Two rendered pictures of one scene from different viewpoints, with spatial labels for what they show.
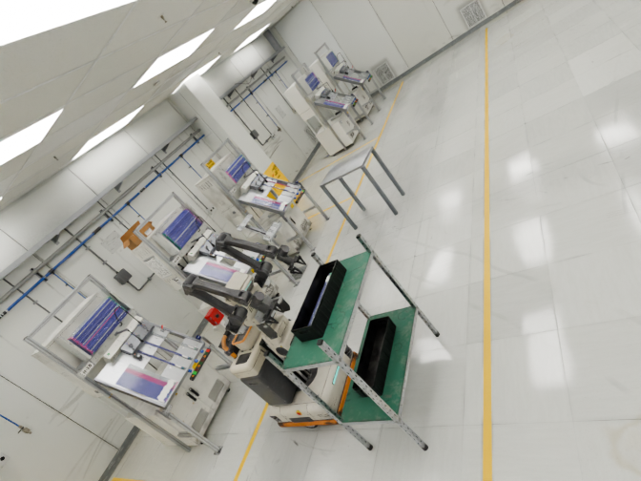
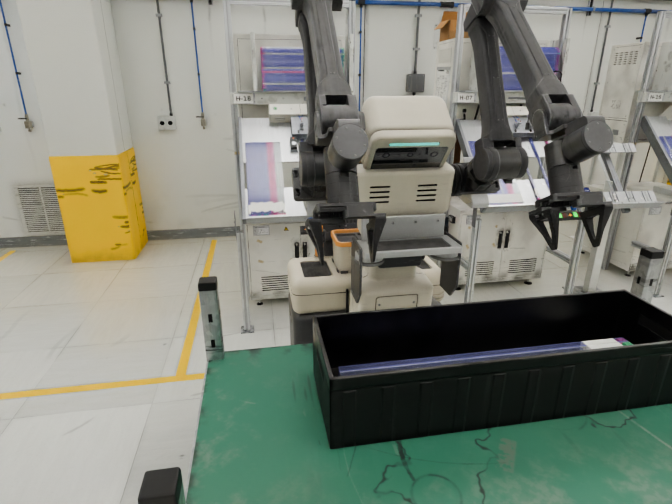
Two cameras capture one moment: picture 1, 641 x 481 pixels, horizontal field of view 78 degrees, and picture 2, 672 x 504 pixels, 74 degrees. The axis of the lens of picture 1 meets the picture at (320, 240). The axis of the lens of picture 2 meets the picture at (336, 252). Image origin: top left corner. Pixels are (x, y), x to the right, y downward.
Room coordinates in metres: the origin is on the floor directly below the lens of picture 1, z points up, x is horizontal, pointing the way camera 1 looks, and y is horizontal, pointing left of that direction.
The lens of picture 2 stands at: (1.62, 0.05, 1.40)
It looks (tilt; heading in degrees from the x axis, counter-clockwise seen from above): 20 degrees down; 40
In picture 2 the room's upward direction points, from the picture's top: straight up
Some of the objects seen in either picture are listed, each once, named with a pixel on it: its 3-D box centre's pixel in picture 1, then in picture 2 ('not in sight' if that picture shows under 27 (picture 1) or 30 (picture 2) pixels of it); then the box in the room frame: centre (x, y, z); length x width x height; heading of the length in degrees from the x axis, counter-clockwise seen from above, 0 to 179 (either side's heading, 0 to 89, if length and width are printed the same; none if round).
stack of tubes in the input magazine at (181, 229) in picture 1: (181, 229); (518, 69); (4.87, 1.19, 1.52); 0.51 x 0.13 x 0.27; 140
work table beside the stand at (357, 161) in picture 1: (362, 189); not in sight; (4.83, -0.85, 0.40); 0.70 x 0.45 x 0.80; 46
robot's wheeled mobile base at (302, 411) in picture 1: (313, 384); not in sight; (2.74, 0.84, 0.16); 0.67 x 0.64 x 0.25; 50
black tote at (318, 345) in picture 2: (320, 298); (499, 357); (2.25, 0.24, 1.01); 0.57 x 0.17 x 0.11; 140
